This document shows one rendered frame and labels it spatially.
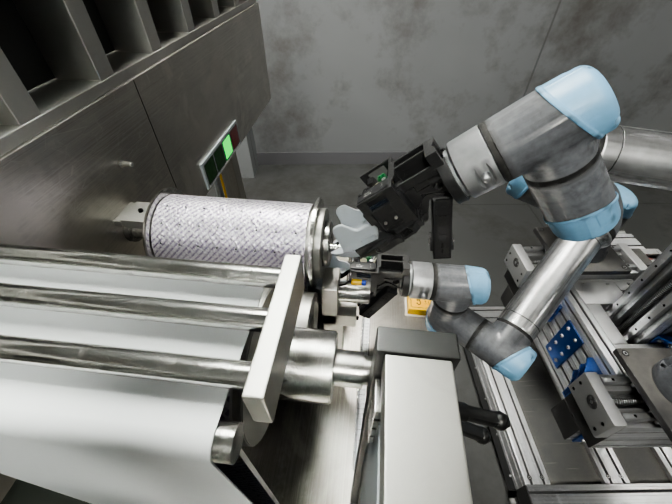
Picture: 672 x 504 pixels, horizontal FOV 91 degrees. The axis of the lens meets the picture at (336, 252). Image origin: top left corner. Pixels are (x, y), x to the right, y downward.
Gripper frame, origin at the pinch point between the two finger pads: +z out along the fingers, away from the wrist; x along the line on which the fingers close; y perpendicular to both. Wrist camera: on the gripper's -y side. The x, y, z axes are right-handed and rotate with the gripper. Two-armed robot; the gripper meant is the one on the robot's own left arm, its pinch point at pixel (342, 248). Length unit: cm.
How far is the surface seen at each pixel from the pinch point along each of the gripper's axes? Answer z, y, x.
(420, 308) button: 7.1, -37.9, -14.8
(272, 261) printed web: 7.4, 6.8, 4.3
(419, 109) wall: 17, -84, -253
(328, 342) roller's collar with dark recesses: -7.6, 7.6, 22.5
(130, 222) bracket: 23.9, 23.7, 0.7
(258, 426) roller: -0.2, 7.1, 28.3
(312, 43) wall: 53, 9, -242
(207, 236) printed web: 13.1, 15.2, 2.9
